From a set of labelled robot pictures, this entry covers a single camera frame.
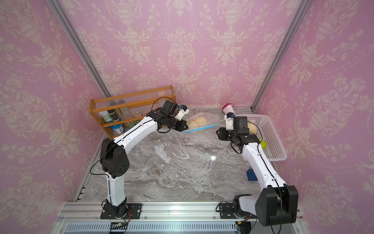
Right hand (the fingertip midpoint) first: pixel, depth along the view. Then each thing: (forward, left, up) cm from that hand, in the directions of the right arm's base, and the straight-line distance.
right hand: (220, 131), depth 83 cm
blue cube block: (-21, -16, -15) cm, 30 cm away
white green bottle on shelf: (+14, +69, +2) cm, 70 cm away
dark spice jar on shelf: (+14, +64, +2) cm, 66 cm away
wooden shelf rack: (+27, +58, -3) cm, 64 cm away
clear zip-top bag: (-2, +38, -17) cm, 42 cm away
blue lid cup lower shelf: (+13, +65, -9) cm, 67 cm away
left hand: (+4, +18, -1) cm, 19 cm away
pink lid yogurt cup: (+31, -14, -13) cm, 36 cm away
